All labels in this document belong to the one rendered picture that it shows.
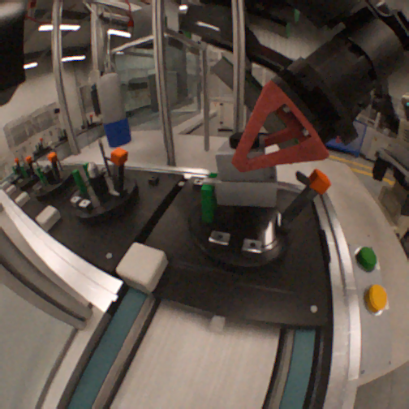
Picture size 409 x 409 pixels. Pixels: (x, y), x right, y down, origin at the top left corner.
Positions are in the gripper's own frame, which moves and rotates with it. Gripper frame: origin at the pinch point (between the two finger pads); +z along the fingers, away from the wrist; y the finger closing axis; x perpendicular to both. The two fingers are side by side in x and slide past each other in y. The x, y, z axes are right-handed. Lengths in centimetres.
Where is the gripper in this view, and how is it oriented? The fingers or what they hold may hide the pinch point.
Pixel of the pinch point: (245, 152)
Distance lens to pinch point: 17.5
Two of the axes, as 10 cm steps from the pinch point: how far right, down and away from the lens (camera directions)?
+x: 7.4, 6.3, 2.2
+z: -5.9, 4.7, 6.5
